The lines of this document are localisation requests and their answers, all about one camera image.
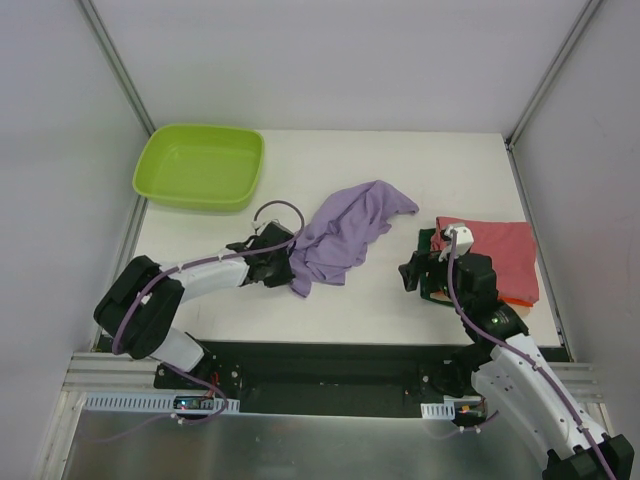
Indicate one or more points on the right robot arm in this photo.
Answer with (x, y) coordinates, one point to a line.
(504, 365)

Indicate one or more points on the purple t shirt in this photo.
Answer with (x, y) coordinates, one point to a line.
(339, 233)

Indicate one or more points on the folded green t shirt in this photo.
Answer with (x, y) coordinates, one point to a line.
(424, 242)

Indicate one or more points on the folded orange t shirt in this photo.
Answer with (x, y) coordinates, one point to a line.
(517, 301)

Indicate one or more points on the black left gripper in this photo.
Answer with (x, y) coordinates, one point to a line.
(282, 257)

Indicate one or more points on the white cable duct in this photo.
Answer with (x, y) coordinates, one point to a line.
(159, 403)
(438, 411)

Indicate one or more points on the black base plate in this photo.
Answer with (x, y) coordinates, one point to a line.
(345, 380)

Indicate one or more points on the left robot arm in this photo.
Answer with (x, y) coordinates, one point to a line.
(139, 308)

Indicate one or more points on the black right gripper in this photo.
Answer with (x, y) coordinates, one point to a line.
(426, 273)

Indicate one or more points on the green plastic basin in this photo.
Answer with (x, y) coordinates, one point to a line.
(200, 167)

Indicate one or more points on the right white cable duct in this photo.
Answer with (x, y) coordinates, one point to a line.
(438, 411)

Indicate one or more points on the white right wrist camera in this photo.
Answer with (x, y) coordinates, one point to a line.
(459, 239)

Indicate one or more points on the right aluminium corner post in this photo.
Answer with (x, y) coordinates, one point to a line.
(570, 42)

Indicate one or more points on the left white cable duct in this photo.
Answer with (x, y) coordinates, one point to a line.
(159, 403)

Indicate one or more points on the aluminium corner post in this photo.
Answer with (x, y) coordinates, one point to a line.
(110, 52)
(570, 42)

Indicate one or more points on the aluminium frame rail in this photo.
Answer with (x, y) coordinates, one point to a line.
(103, 372)

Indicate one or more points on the folded pink t shirt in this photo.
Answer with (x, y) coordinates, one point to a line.
(512, 248)

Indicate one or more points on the left aluminium corner post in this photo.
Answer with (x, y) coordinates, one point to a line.
(110, 52)

